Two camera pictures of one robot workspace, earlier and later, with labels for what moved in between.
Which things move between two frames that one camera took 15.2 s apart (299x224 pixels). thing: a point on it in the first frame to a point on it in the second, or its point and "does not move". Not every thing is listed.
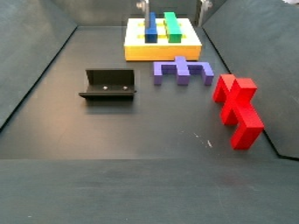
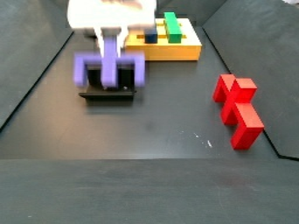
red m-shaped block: x=235 y=92 does not move
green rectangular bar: x=172 y=27 does not move
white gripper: x=144 y=6 to x=111 y=14
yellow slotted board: x=163 y=50 does not move
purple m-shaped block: x=183 y=69 to x=108 y=60
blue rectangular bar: x=151 y=33 does not move
